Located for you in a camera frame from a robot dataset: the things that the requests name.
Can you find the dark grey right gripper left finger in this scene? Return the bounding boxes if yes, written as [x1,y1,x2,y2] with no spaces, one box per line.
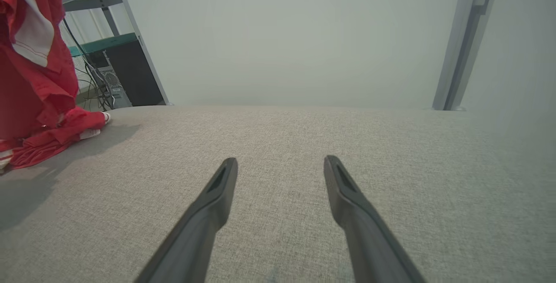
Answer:
[134,157,238,283]

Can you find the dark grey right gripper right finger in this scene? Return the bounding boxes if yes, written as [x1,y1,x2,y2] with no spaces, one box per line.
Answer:
[323,155,427,283]

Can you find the red white basketball jersey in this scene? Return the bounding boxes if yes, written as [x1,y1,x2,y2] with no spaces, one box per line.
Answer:
[0,107,112,170]

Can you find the red shorts with white stripe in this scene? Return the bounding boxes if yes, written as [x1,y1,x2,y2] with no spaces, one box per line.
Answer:
[0,0,80,141]

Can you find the black computer tower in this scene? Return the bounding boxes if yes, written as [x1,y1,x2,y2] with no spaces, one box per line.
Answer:
[96,40,166,109]

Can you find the white partition panel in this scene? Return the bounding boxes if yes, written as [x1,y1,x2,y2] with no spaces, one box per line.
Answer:
[115,0,465,110]
[460,0,556,114]

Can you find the black computer cable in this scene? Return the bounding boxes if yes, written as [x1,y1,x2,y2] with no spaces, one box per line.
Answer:
[62,17,116,110]

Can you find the grey partition joint post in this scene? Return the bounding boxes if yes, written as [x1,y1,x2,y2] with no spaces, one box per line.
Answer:
[432,0,503,112]

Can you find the grey partition edge post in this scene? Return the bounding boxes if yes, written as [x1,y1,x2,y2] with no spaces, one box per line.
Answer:
[109,0,171,106]

